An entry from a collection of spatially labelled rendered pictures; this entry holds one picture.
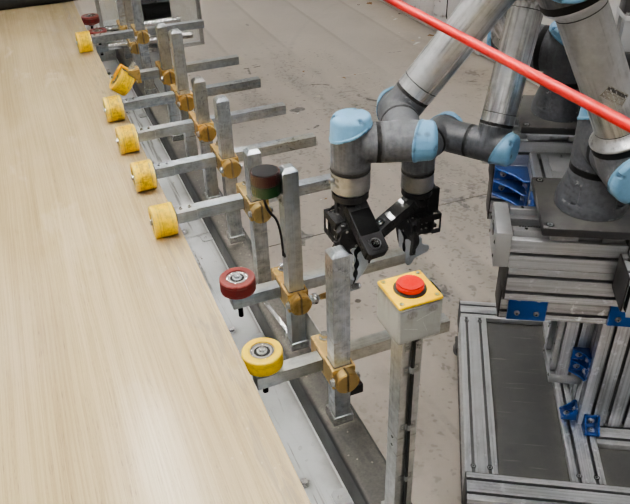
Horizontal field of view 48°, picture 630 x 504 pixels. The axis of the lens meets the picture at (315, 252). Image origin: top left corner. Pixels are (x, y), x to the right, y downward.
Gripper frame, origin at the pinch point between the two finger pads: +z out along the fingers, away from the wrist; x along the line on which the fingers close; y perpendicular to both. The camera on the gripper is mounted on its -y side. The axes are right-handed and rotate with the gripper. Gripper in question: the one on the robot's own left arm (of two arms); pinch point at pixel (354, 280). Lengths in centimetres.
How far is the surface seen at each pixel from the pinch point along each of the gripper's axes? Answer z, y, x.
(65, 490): 7, -23, 61
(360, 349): 12.3, -7.1, 1.8
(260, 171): -20.4, 15.5, 13.4
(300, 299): 10.3, 10.9, 7.9
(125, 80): 3, 141, 23
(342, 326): 0.8, -11.3, 7.7
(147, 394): 6.9, -7.7, 44.9
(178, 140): 27, 138, 8
